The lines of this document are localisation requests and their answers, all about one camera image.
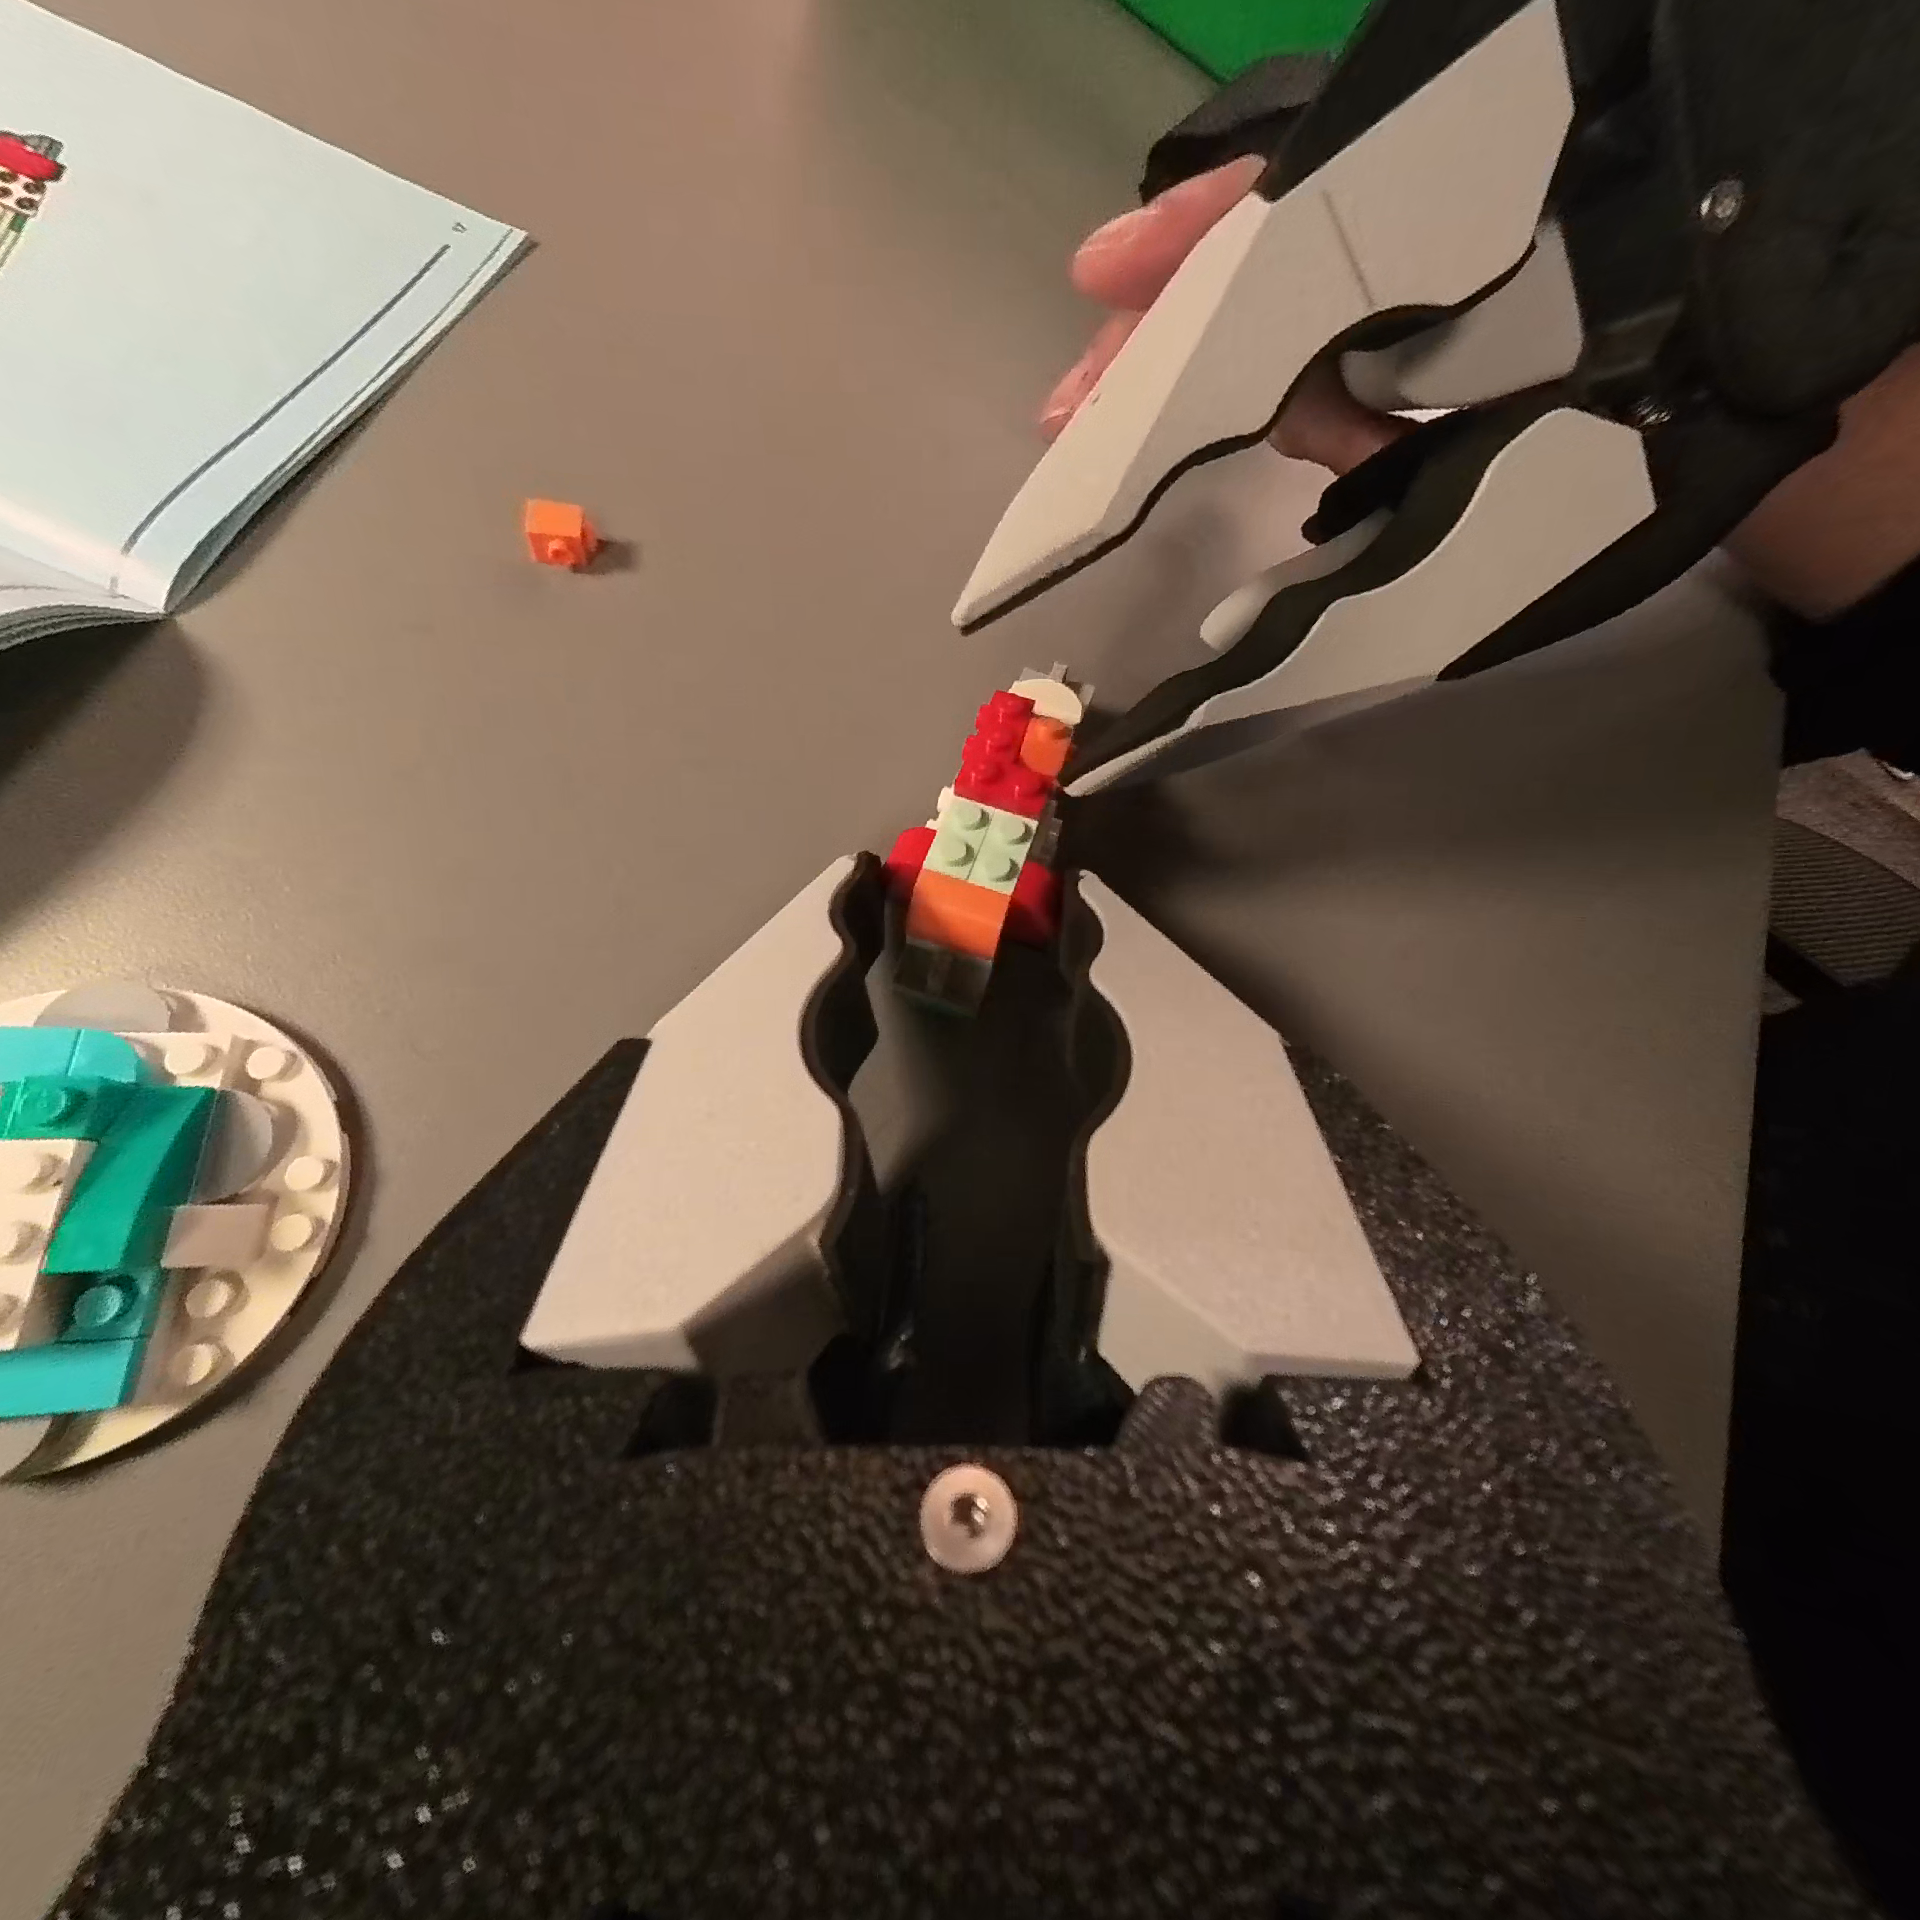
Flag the white red green lego model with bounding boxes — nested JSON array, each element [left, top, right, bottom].
[[884, 661, 1106, 1017]]

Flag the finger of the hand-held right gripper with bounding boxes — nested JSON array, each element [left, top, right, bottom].
[[953, 4, 1586, 632], [1057, 405, 1657, 793]]

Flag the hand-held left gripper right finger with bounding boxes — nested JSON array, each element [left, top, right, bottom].
[[1057, 870, 1424, 1392]]

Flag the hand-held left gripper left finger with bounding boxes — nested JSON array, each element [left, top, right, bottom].
[[519, 853, 887, 1376]]

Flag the green plastic bins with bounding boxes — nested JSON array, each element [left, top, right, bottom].
[[1114, 0, 1376, 87]]

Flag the round white and teal lego base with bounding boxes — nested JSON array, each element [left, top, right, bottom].
[[0, 983, 358, 1480]]

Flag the open light blue instruction booklet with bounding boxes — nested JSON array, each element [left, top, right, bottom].
[[0, 0, 534, 648]]

